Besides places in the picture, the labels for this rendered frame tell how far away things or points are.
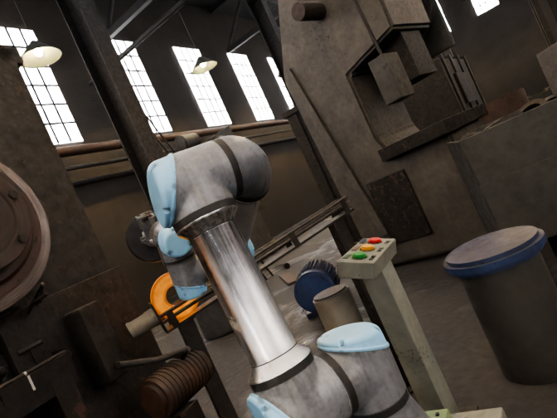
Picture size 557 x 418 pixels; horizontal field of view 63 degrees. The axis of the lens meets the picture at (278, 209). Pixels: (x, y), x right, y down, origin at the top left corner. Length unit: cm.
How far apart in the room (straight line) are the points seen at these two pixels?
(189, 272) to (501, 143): 186
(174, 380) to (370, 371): 75
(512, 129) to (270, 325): 202
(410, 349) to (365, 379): 63
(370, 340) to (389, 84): 239
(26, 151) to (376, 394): 138
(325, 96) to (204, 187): 286
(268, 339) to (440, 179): 261
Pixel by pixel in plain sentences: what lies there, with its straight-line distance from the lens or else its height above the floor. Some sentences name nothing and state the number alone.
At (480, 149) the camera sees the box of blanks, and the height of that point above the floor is 66.
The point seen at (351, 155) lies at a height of 94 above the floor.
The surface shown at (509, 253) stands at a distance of 150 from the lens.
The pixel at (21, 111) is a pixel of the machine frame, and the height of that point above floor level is 150.
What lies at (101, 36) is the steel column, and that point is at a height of 354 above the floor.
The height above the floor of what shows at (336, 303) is 49.
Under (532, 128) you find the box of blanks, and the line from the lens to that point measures 259.
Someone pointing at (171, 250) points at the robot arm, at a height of 84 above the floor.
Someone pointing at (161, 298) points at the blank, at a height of 72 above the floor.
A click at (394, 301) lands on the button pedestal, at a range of 137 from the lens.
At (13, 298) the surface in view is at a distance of 140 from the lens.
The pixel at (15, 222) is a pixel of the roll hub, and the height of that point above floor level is 108.
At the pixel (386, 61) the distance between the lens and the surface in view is 305.
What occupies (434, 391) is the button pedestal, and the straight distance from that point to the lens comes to 148.
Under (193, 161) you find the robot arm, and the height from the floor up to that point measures 96.
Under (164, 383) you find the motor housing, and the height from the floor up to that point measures 51.
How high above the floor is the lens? 84
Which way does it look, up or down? 1 degrees down
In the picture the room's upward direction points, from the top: 25 degrees counter-clockwise
